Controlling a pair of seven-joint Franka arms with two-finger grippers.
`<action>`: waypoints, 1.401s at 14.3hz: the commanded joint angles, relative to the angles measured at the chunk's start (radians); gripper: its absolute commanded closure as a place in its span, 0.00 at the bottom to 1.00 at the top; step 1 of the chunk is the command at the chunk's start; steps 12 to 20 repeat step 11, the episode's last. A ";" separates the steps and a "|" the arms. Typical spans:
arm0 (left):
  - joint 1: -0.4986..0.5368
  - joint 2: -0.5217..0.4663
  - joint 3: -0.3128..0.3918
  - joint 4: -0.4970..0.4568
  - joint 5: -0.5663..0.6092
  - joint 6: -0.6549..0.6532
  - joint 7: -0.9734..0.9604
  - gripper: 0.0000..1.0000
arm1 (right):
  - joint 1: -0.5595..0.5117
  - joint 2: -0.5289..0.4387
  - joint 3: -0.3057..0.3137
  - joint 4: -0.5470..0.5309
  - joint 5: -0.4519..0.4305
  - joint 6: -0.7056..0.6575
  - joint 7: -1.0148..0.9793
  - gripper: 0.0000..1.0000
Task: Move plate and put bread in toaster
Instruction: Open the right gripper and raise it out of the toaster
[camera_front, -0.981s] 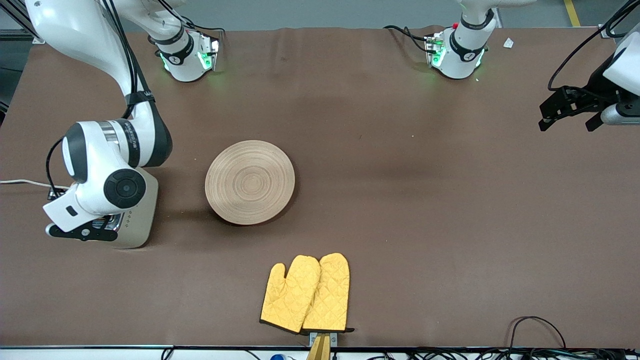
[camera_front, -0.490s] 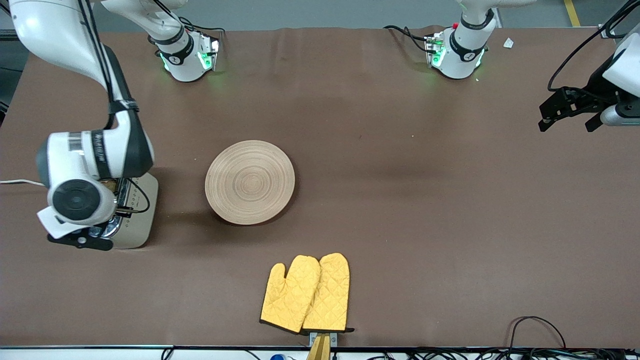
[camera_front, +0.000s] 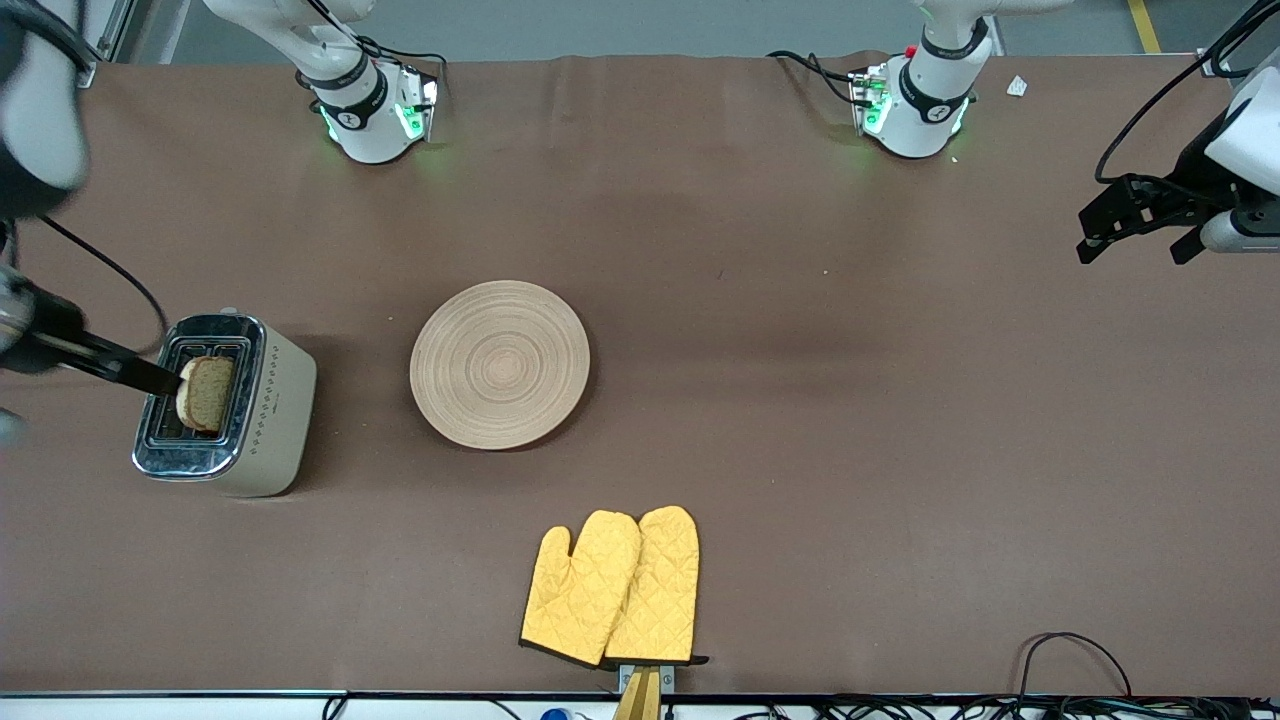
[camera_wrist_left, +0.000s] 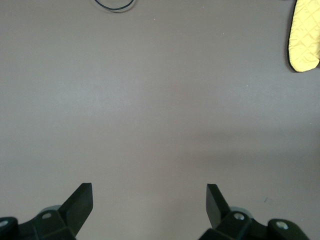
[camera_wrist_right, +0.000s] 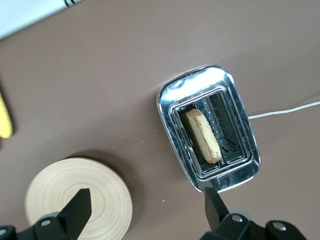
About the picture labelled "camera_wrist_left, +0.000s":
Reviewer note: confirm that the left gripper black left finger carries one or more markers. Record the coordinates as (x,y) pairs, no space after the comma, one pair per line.
(50,225)

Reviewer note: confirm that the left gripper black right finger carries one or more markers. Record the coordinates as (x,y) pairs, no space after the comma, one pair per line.
(232,227)

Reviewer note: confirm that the brown table cover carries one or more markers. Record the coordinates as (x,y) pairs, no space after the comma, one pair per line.
(150,100)

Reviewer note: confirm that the yellow quilted oven mitt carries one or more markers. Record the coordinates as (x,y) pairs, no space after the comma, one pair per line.
(306,37)

